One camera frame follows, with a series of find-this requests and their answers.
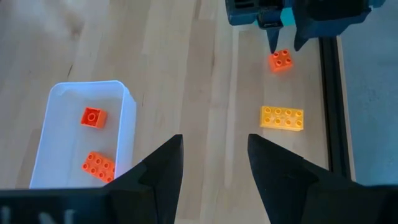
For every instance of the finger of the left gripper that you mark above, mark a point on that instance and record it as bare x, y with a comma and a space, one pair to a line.
323, 23
273, 34

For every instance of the clear plastic bin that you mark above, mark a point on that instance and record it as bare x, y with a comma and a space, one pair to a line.
62, 140

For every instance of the small orange toy block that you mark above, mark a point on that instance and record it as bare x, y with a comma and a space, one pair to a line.
280, 61
93, 118

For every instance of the long orange toy block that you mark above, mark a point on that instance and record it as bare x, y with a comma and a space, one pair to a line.
98, 166

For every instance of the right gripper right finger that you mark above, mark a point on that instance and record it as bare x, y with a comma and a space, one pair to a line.
295, 193

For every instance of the black aluminium table frame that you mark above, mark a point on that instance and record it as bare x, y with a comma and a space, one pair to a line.
334, 109

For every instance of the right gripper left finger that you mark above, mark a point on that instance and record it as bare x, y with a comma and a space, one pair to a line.
155, 186

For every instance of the long yellow toy block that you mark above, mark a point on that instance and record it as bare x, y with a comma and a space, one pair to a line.
281, 119

